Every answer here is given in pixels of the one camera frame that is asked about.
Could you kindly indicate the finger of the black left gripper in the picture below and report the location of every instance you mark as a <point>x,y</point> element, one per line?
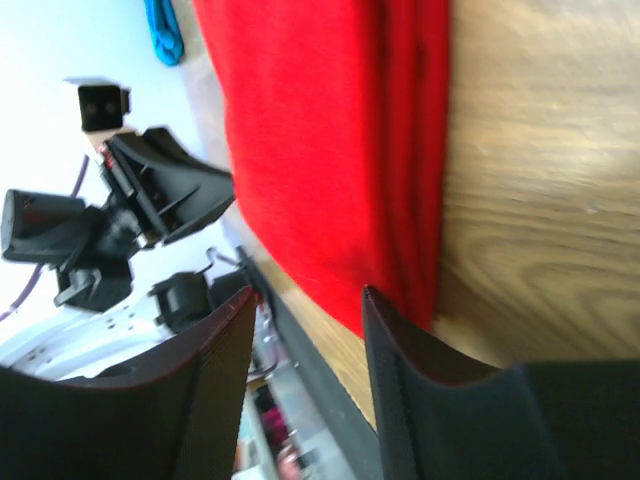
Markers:
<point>170,194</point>

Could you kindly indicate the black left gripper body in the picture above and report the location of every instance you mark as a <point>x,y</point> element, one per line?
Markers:
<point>87,247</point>

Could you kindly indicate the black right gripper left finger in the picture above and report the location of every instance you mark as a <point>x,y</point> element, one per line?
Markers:
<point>172,412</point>

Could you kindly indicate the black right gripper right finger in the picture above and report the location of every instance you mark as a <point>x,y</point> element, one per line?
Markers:
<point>441,414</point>

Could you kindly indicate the red t shirt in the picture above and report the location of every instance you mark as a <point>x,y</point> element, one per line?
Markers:
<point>335,120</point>

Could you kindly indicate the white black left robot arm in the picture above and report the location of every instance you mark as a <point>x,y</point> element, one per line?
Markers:
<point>174,287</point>

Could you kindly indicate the blue folded t shirt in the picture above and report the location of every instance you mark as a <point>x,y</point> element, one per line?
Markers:
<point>164,30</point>

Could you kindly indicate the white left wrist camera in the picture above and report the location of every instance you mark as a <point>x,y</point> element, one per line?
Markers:
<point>95,108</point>

